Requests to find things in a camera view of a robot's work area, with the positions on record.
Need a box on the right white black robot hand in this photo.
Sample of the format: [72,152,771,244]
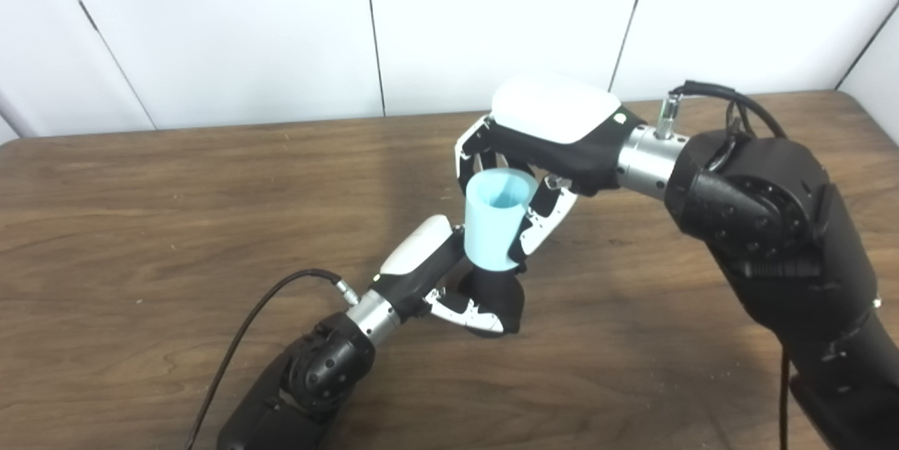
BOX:
[454,73,645,260]

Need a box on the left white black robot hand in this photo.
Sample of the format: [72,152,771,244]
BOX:
[369,215,506,335]

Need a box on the light-blue hose cylinder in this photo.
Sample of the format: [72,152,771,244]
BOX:
[464,170,540,273]

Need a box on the black funnel-shaped nozzle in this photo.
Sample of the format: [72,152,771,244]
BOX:
[457,264,525,338]

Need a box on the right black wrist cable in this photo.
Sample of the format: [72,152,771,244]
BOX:
[655,80,792,450]

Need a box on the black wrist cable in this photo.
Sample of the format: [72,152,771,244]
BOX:
[184,268,360,450]
[655,80,792,450]

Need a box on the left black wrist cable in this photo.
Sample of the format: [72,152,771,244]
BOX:
[184,268,360,450]

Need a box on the white wall corner trim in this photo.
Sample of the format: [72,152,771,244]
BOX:
[0,88,37,139]

